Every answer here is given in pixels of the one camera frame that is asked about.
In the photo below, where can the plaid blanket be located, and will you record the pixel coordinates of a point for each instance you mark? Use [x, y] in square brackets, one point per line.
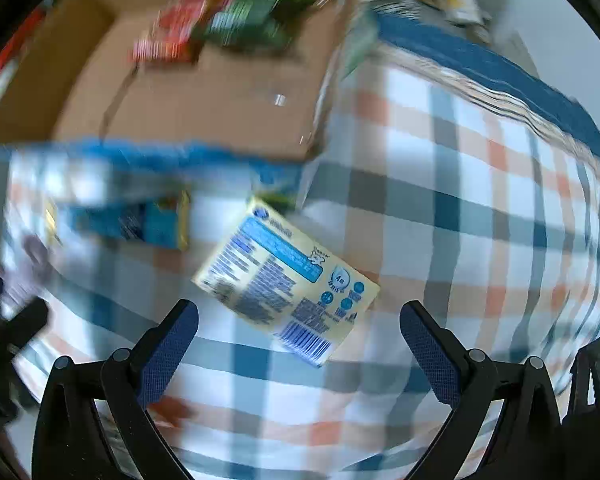
[455, 210]

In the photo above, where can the brown cardboard box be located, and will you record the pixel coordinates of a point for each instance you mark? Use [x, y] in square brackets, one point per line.
[215, 90]

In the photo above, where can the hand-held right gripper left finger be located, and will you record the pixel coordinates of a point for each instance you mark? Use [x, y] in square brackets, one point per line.
[167, 355]

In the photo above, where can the red snack packet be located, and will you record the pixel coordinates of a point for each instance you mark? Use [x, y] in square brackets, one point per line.
[175, 27]

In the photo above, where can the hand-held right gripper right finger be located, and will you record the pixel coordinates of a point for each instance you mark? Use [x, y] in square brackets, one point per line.
[430, 360]

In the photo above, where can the green snack packet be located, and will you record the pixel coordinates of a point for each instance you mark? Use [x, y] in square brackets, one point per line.
[252, 20]

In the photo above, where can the blue packet with yellow edge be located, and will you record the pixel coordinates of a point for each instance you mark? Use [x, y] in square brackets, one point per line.
[145, 222]

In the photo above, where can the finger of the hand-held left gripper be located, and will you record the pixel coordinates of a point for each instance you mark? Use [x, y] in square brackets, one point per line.
[27, 321]

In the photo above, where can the pale yellow wipes packet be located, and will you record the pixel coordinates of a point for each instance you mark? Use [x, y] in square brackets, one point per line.
[285, 282]

